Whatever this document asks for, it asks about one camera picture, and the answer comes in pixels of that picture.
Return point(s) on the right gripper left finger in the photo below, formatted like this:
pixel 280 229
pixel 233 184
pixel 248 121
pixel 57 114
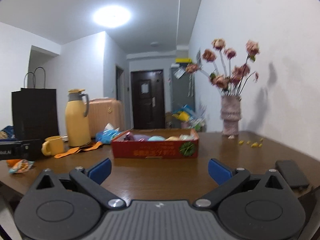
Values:
pixel 100 171

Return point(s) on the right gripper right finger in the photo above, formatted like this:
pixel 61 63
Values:
pixel 219 172

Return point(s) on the purple knitted cloth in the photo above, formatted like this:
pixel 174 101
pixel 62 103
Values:
pixel 141 137

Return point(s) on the light blue plush toy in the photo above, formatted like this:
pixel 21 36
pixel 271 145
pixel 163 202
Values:
pixel 156 138

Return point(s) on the white and yellow plush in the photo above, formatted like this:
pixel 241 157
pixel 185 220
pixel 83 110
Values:
pixel 173 138

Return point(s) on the colourful snack wrapper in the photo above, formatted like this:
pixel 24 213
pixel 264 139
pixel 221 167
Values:
pixel 21 166

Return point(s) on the yellow mug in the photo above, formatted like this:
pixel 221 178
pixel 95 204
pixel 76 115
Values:
pixel 52 146

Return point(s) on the blue tissue pack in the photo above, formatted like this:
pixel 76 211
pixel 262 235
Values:
pixel 107 134

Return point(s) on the black paper bag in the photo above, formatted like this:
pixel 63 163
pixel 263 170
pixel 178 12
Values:
pixel 34 113

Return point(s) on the yellow thermos jug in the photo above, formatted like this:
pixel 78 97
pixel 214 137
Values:
pixel 76 114

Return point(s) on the orange cardboard box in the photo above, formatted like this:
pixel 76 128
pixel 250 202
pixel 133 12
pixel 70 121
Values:
pixel 124 146

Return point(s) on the pink suitcase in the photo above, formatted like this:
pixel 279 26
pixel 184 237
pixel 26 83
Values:
pixel 105 111

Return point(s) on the pink textured vase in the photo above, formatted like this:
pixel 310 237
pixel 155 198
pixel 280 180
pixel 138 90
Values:
pixel 230 114

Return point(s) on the black smartphone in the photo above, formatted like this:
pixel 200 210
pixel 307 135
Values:
pixel 292 174

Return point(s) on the dried pink flowers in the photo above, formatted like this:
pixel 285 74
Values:
pixel 229 80

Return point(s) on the grey refrigerator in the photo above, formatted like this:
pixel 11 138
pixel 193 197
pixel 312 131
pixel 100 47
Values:
pixel 181 87

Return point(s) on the dark brown door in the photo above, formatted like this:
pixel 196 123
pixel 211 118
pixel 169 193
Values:
pixel 148 104

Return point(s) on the yellow box on refrigerator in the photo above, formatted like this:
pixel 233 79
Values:
pixel 183 60

